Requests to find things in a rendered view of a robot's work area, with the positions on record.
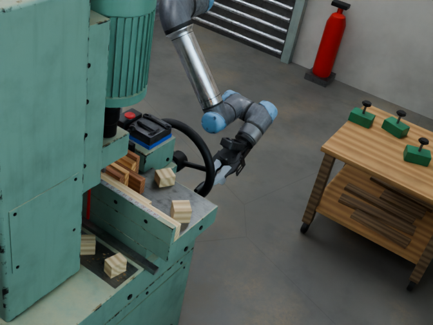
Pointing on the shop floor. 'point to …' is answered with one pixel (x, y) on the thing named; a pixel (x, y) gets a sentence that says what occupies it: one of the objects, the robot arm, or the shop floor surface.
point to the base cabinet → (158, 298)
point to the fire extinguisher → (328, 47)
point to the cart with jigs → (380, 184)
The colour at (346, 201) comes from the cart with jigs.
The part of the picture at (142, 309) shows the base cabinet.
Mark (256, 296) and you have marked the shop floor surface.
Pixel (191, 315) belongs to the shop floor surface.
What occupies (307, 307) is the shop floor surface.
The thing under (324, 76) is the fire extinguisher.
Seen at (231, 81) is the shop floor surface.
